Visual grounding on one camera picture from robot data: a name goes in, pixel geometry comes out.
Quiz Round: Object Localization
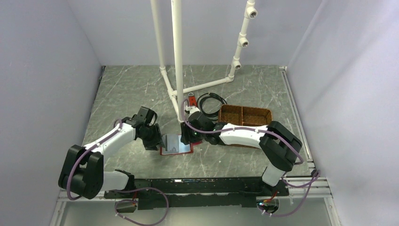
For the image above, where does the red handled adjustable wrench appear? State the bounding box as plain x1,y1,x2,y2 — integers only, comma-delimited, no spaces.
188,92,198,107

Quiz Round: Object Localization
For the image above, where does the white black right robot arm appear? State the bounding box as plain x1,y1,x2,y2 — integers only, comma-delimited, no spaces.
181,110,304,195

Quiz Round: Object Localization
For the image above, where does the aluminium rail frame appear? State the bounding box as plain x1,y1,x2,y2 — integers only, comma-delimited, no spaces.
59,65,339,226

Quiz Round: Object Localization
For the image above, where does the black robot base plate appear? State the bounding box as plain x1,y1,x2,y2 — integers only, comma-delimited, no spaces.
104,177,289,210

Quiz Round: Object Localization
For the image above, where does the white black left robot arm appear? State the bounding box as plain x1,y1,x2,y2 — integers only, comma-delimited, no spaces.
58,119,164,201

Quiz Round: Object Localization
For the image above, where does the white PVC pipe frame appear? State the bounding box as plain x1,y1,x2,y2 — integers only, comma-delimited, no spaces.
150,0,258,122

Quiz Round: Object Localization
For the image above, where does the brown woven divided basket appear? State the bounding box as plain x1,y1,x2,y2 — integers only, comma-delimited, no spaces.
217,104,273,148

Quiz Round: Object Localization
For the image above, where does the red card holder wallet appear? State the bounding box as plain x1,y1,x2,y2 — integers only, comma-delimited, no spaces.
160,134,202,156

